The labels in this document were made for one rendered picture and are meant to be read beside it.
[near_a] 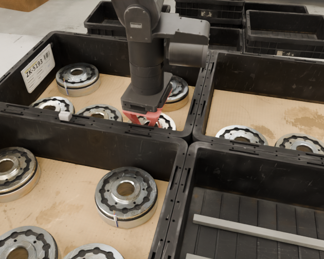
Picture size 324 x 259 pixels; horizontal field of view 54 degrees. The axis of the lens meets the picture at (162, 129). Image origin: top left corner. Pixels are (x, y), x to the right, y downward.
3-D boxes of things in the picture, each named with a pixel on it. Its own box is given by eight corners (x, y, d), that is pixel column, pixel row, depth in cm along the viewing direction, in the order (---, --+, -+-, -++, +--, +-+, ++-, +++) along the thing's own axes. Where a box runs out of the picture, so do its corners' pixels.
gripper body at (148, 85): (173, 81, 60) (174, 46, 55) (156, 115, 53) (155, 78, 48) (140, 75, 62) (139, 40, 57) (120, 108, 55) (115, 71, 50)
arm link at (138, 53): (131, 15, 51) (122, 31, 47) (174, 18, 50) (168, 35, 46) (133, 53, 55) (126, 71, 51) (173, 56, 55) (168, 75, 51)
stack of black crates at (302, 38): (233, 110, 179) (248, 35, 148) (233, 79, 200) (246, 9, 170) (307, 117, 174) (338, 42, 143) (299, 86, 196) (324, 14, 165)
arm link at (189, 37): (136, -29, 46) (122, 5, 41) (215, -24, 45) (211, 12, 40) (142, 39, 56) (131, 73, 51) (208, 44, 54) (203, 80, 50)
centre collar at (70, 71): (63, 77, 76) (62, 75, 76) (73, 67, 79) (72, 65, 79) (81, 81, 75) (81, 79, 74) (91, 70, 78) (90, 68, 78)
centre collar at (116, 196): (106, 200, 51) (106, 198, 50) (116, 176, 54) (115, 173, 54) (136, 205, 50) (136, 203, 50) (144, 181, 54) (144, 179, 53)
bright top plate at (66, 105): (14, 123, 65) (13, 121, 64) (42, 94, 72) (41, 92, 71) (57, 133, 63) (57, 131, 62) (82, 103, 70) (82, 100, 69)
